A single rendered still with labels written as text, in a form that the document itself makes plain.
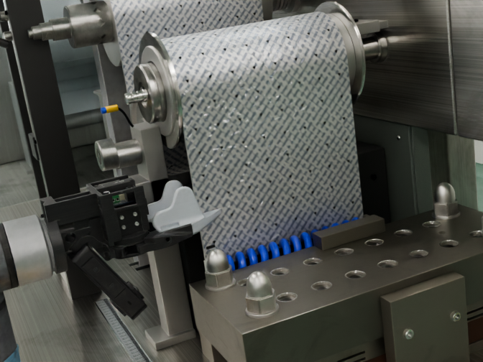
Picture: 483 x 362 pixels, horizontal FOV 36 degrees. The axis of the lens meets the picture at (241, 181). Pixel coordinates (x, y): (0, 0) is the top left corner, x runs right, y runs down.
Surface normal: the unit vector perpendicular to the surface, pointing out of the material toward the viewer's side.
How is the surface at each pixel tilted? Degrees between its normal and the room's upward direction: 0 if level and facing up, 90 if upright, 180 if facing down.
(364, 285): 0
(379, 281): 0
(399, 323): 90
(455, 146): 90
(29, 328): 0
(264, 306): 90
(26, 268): 105
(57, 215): 90
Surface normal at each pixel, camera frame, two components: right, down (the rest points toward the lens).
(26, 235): 0.18, -0.55
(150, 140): 0.40, 0.19
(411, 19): -0.91, 0.23
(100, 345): -0.14, -0.95
